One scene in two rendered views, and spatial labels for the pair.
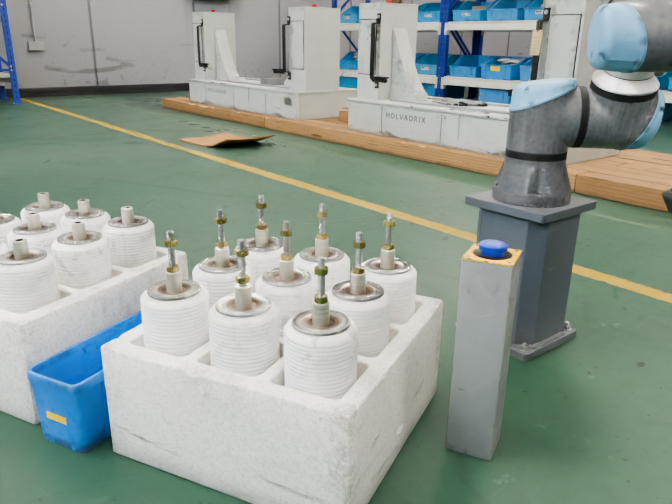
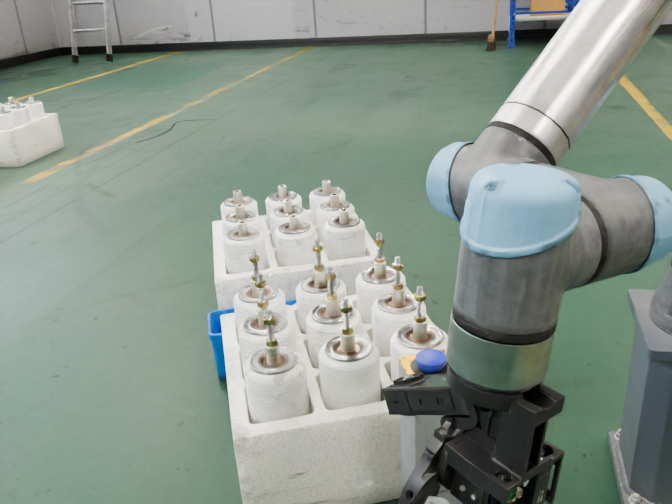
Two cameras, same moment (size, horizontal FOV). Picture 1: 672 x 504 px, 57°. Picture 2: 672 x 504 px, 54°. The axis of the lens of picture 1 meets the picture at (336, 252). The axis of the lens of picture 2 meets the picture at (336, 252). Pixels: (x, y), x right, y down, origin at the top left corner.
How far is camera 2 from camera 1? 0.83 m
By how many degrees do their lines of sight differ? 50
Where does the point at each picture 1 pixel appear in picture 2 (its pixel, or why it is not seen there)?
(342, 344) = (262, 384)
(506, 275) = not seen: hidden behind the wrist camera
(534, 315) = (653, 468)
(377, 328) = (341, 387)
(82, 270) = (284, 253)
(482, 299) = not seen: hidden behind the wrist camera
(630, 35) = (438, 189)
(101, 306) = (286, 284)
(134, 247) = (336, 244)
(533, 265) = (654, 406)
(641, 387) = not seen: outside the picture
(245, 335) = (245, 346)
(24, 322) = (219, 280)
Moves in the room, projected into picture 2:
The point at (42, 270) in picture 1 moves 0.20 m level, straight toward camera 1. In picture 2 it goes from (244, 247) to (189, 286)
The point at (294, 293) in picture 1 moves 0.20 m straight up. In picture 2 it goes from (317, 329) to (308, 218)
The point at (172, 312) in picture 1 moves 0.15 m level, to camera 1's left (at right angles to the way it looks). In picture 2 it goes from (239, 309) to (202, 283)
